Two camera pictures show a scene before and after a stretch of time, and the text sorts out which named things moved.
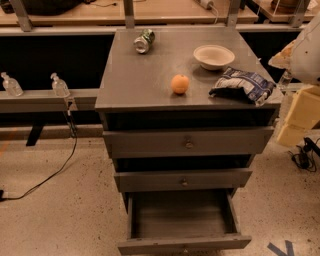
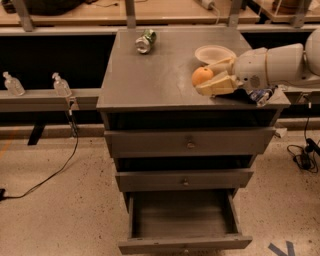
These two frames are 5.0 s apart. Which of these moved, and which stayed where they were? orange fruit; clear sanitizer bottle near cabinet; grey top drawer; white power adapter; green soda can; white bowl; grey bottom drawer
Moved: orange fruit
Stayed: grey bottom drawer; white bowl; white power adapter; grey top drawer; clear sanitizer bottle near cabinet; green soda can
